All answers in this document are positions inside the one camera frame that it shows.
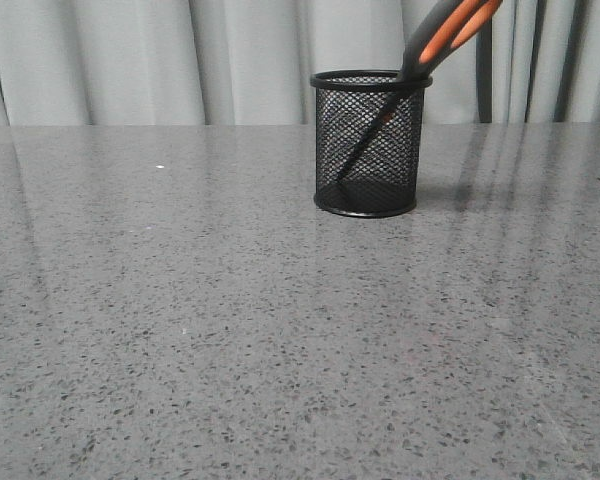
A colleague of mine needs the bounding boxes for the grey orange handled scissors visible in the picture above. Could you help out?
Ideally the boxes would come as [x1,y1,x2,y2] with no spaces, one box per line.
[336,0,502,180]

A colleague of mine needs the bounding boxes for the grey pleated curtain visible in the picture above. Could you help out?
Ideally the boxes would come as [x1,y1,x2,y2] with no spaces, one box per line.
[0,1,600,125]

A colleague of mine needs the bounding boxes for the black wire mesh bucket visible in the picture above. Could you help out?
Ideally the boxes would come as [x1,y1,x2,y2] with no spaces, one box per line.
[310,70,432,218]

